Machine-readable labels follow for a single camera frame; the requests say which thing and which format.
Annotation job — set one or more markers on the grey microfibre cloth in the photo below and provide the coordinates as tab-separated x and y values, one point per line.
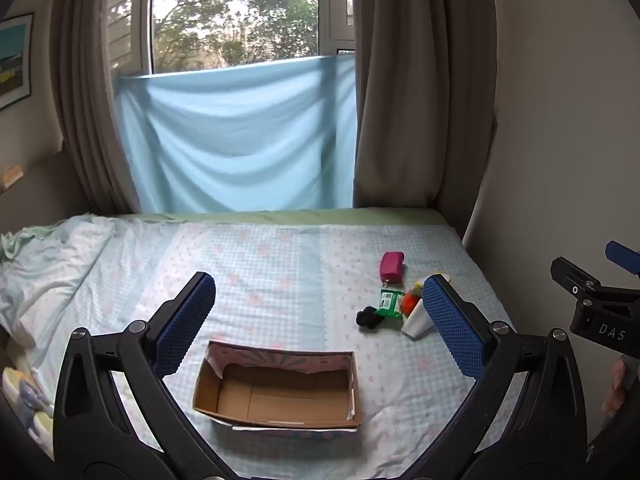
416	325

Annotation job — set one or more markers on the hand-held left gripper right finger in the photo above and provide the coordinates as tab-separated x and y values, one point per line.
456	330

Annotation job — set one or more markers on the pastel printed cloth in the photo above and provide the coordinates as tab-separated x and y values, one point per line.
27	400

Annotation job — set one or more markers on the cardboard box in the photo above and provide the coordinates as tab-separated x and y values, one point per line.
275	390

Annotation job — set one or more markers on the hanging light blue sheet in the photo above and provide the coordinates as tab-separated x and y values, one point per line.
235	140

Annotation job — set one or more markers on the magenta zip pouch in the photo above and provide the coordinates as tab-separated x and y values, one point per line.
392	265

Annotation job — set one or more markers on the black socks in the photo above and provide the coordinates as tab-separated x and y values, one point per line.
367	317

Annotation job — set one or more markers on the small wooden block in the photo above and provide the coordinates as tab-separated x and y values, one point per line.
10	176

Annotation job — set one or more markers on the window frame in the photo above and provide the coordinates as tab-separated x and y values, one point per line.
332	5

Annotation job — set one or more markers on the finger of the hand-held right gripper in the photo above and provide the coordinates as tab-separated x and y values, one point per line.
622	256
570	275

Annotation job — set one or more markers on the beige curtain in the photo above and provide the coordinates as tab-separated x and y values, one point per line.
420	85
87	85

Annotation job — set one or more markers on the green packet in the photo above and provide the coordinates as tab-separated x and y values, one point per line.
390	304

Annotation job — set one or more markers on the framed wall picture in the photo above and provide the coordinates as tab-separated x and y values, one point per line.
14	60

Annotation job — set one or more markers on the green bed sheet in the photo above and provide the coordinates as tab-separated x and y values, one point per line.
300	216

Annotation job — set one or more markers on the person's right hand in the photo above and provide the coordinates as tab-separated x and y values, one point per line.
616	385

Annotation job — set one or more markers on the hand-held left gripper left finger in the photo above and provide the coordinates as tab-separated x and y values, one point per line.
184	327

